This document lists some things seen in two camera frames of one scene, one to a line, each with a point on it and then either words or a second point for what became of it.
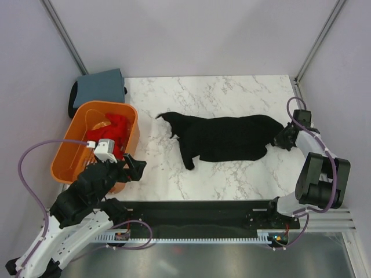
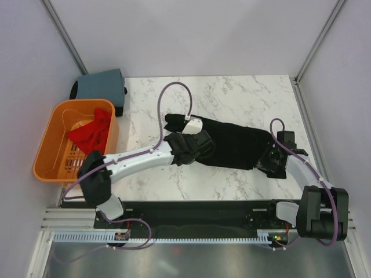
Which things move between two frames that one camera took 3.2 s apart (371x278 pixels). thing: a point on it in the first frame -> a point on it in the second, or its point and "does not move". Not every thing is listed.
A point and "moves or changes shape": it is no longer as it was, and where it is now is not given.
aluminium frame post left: x=64 y=36 does not move
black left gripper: x=133 y=172 -> x=185 y=136
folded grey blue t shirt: x=108 y=86 does not move
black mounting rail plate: x=203 y=219 does not move
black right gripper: x=278 y=141 -> x=262 y=162
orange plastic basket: x=71 y=159 -> x=59 y=158
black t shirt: x=243 y=138 moves or changes shape
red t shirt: x=119 y=130 -> x=92 y=136
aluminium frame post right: x=334 y=13 does not move
